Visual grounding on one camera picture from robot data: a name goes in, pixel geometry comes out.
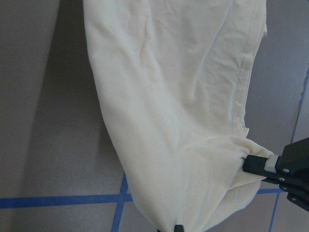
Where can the cream long-sleeve printed shirt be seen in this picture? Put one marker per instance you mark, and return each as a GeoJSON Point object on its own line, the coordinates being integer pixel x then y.
{"type": "Point", "coordinates": [172, 79]}

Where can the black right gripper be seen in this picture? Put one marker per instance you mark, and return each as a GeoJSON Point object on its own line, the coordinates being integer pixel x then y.
{"type": "Point", "coordinates": [290, 171]}

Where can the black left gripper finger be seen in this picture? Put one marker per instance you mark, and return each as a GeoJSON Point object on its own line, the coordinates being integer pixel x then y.
{"type": "Point", "coordinates": [178, 228]}

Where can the blue tape grid lines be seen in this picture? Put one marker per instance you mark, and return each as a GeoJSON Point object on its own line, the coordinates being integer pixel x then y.
{"type": "Point", "coordinates": [62, 174]}

